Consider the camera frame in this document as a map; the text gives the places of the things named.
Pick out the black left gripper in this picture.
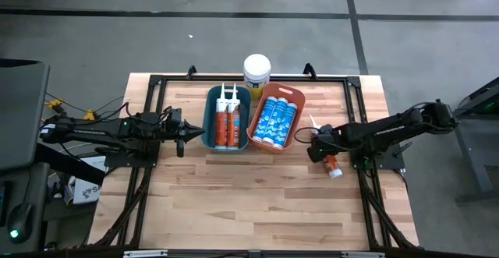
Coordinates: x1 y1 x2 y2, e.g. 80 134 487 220
164 108 207 158

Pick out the orange sealant tube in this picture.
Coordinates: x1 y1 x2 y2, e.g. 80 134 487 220
309 113 344 179
214 82 230 150
227 83 242 150

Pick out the blue silicone tube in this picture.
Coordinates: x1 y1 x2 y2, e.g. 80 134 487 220
252 97 278 143
272 102 299 150
261 97 288 147

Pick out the white-lidded Lysol wipes canister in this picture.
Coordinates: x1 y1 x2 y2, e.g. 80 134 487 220
242 53 272 101

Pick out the orange plastic bin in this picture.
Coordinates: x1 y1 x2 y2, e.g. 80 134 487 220
246 82 306 154

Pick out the teal plastic bin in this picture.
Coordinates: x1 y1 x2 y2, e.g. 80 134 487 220
200 85 253 155

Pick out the white cardboard box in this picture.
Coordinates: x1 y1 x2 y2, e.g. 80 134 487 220
71 155 108 206

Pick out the black diagonal bar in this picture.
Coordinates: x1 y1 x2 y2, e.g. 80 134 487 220
34 143 106 187

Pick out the black metal side table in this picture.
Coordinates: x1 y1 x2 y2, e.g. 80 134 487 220
430 76 499 204

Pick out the grey desk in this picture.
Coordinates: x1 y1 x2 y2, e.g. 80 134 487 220
0 162 51 256

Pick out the black monitor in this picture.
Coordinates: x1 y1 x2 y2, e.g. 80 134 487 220
0 58 51 172

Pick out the black computer mouse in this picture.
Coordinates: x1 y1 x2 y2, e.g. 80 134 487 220
6 202 34 246

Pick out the black aluminium table frame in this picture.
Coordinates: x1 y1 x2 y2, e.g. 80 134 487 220
92 62 421 251

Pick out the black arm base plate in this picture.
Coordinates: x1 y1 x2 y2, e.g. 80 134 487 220
350 140 406 170
104 140 157 169

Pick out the silver metal bracket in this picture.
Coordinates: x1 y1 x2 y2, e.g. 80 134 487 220
342 251 386 258
123 249 168 258

